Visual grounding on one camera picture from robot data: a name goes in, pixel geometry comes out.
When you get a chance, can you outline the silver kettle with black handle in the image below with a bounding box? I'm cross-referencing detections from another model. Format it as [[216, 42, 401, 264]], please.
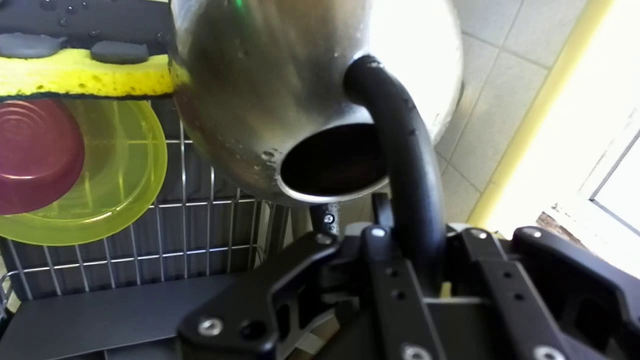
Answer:
[[169, 0, 467, 296]]

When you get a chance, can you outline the dark dish rack with tray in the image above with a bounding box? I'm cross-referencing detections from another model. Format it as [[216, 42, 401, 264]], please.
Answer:
[[0, 0, 348, 360]]

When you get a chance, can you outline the yellow-green plastic bowl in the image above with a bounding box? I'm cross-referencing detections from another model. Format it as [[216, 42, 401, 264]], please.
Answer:
[[0, 97, 170, 249]]

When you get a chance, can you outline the red plastic bowl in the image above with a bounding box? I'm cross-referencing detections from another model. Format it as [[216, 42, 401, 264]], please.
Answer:
[[0, 98, 86, 217]]

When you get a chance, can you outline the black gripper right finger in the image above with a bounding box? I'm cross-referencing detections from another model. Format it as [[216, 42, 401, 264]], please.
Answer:
[[460, 225, 640, 360]]

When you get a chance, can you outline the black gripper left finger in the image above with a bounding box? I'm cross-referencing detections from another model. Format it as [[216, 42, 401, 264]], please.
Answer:
[[177, 227, 451, 360]]

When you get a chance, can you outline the yellow sponge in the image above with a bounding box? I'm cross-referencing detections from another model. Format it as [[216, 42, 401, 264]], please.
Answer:
[[0, 31, 192, 100]]

